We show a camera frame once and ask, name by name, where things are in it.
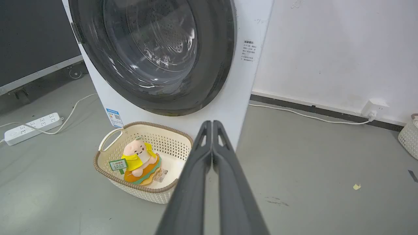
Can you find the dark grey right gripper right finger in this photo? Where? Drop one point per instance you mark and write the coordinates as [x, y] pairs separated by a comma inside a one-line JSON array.
[[233, 186]]

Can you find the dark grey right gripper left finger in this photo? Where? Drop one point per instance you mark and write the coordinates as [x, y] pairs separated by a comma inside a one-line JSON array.
[[191, 182]]

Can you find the blue energy label sticker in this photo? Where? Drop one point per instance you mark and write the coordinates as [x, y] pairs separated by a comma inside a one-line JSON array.
[[115, 117]]

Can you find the dark panel on wheeled frame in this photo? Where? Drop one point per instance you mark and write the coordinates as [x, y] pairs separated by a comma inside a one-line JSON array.
[[32, 42]]

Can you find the white woven basket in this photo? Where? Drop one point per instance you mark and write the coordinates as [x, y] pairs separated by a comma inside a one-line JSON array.
[[409, 137]]

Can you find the black tape piece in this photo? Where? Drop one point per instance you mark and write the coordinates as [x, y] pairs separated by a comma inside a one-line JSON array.
[[413, 175]]

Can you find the pink plush doll yellow shirt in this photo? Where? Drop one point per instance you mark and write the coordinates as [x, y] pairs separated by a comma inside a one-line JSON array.
[[140, 160]]

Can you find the yellow paper scrap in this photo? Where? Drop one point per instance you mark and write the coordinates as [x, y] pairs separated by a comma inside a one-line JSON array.
[[356, 186]]

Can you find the white power strip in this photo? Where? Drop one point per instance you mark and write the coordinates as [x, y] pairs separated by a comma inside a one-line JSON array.
[[32, 128]]

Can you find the white washing machine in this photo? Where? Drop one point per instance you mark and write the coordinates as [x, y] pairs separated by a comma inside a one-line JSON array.
[[228, 104]]

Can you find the cream perforated laundry basket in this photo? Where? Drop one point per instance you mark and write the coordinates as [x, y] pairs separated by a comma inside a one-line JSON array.
[[147, 163]]

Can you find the white wall plug adapter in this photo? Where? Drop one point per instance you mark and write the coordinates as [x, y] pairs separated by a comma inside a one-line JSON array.
[[374, 108]]

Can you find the dark round washing machine door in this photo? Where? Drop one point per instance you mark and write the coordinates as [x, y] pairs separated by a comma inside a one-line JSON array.
[[156, 55]]

